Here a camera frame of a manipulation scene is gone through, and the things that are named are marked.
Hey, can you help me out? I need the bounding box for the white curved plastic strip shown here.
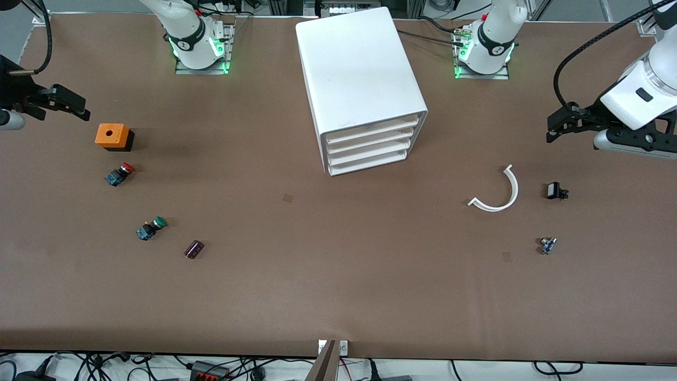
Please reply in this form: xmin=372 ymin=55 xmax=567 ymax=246
xmin=468 ymin=164 xmax=519 ymax=212

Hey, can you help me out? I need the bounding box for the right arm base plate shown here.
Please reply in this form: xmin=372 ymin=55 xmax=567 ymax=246
xmin=175 ymin=21 xmax=234 ymax=75

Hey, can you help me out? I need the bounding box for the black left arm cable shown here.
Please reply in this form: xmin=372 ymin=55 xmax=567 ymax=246
xmin=553 ymin=0 xmax=664 ymax=114

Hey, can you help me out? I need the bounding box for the red push button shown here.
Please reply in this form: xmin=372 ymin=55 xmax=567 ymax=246
xmin=104 ymin=162 xmax=136 ymax=187

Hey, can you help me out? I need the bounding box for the green push button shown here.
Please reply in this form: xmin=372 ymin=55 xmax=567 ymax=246
xmin=136 ymin=216 xmax=168 ymax=242

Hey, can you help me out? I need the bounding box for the orange button box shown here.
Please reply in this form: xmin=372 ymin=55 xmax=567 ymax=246
xmin=95 ymin=123 xmax=135 ymax=152

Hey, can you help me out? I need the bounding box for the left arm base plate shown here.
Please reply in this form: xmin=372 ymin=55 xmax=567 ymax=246
xmin=454 ymin=29 xmax=511 ymax=80

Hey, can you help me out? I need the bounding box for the black cable loop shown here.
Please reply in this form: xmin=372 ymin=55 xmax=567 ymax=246
xmin=533 ymin=361 xmax=583 ymax=376

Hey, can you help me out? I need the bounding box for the grey slanted post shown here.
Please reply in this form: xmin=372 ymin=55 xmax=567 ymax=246
xmin=306 ymin=340 xmax=339 ymax=381

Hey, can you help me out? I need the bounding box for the black corrugated cable conduit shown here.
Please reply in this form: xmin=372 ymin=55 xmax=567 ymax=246
xmin=397 ymin=16 xmax=469 ymax=49

